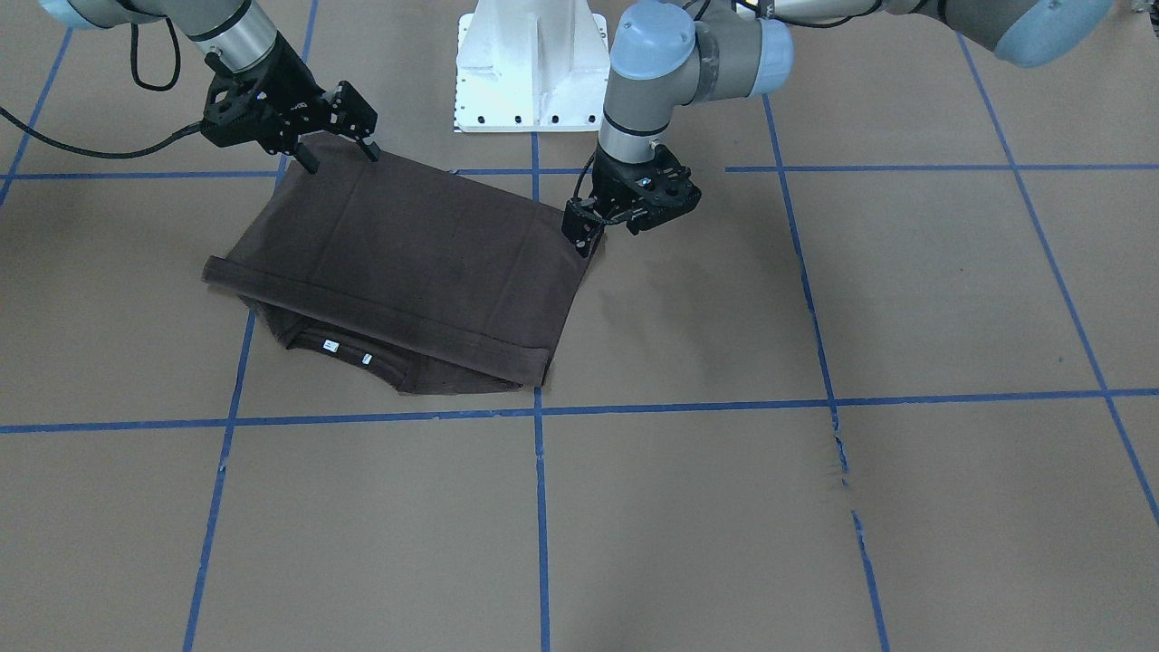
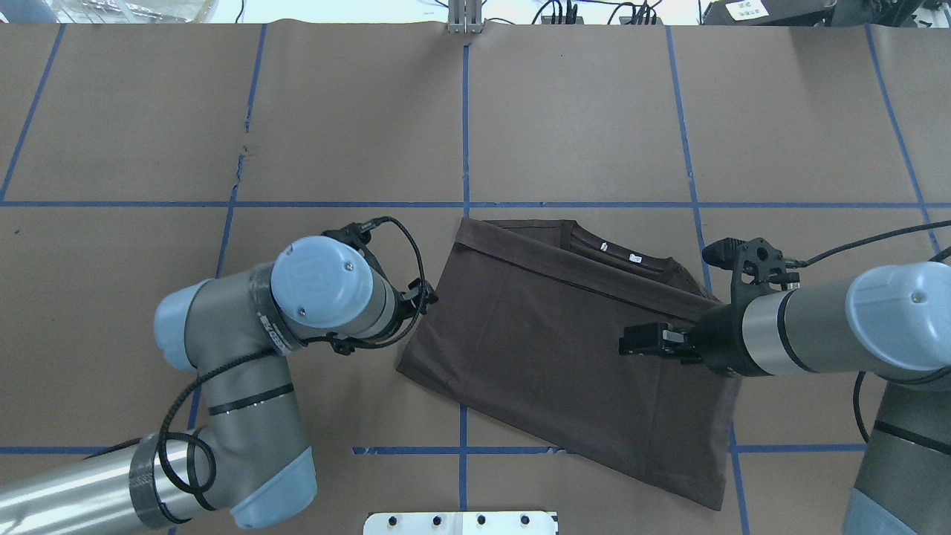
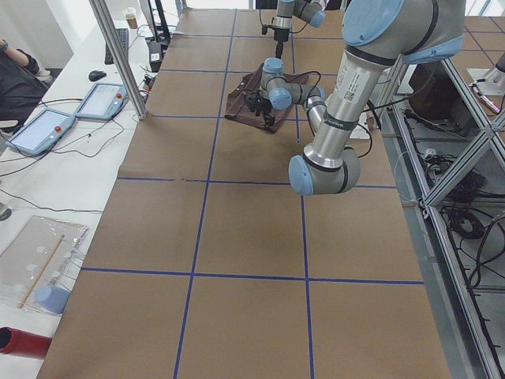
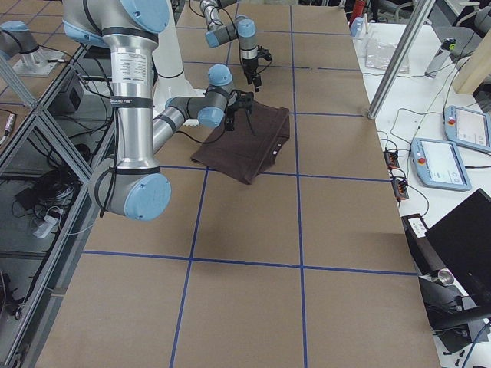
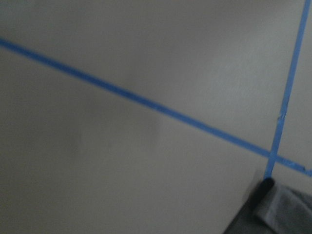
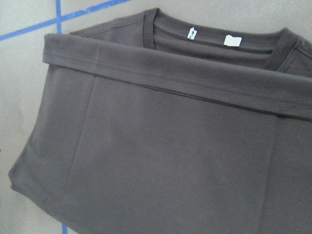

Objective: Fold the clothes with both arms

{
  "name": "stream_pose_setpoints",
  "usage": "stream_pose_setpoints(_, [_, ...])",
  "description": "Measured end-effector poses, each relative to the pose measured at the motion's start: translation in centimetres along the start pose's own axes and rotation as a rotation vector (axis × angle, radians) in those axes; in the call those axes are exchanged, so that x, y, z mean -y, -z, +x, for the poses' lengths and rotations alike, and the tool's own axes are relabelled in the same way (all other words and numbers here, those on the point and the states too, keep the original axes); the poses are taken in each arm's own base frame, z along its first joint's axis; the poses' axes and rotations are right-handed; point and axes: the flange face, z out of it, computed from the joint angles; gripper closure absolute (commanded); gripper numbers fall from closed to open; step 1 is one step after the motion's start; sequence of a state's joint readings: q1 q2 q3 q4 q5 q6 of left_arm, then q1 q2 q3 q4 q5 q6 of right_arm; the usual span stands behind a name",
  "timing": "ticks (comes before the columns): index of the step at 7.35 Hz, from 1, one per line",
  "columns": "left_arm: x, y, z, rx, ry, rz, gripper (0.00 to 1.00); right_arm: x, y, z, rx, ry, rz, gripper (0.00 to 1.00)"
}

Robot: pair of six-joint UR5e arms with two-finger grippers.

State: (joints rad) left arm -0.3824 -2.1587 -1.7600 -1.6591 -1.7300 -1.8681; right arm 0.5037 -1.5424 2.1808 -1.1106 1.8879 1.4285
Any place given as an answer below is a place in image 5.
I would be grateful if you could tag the dark brown t-shirt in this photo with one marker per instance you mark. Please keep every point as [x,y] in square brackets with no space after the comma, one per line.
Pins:
[282,211]

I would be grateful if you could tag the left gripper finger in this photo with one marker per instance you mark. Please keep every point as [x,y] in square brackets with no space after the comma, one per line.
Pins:
[260,192]

